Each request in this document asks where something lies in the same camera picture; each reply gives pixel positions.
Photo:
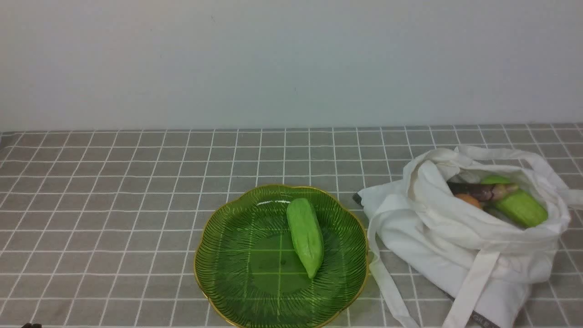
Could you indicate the green loofah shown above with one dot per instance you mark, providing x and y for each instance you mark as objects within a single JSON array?
[
  {"x": 520, "y": 207},
  {"x": 306, "y": 235}
]

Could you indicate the white cloth tote bag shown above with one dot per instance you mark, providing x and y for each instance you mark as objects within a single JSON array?
[{"x": 486, "y": 264}]

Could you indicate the green loofah on plate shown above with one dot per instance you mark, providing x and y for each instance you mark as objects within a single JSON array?
[{"x": 306, "y": 235}]

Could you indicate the green glass plate gold rim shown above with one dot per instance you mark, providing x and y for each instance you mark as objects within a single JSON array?
[{"x": 246, "y": 266}]

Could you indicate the orange round vegetable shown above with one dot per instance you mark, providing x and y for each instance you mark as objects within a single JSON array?
[{"x": 470, "y": 200}]

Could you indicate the purple brown bamboo shoot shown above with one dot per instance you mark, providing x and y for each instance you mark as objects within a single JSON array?
[{"x": 483, "y": 193}]

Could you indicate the grey checked tablecloth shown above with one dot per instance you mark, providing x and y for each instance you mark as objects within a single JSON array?
[{"x": 100, "y": 228}]

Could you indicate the small dark object bottom left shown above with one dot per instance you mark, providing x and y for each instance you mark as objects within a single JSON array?
[{"x": 32, "y": 325}]

